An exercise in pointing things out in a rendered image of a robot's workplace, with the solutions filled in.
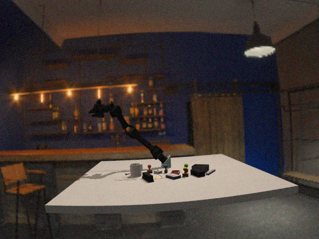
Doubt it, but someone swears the grey mug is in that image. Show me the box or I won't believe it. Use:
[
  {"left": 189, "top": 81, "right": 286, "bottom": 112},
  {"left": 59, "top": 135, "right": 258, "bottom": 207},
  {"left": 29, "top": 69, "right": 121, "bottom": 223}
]
[{"left": 130, "top": 163, "right": 143, "bottom": 177}]

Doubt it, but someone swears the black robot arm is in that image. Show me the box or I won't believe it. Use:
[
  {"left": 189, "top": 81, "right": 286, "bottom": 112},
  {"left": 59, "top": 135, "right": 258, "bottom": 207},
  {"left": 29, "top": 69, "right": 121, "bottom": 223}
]
[{"left": 106, "top": 101, "right": 168, "bottom": 164}]

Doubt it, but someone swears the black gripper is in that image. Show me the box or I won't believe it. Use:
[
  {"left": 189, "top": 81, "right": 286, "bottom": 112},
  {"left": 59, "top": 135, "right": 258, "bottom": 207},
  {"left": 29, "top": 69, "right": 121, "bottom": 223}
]
[{"left": 88, "top": 104, "right": 108, "bottom": 118}]

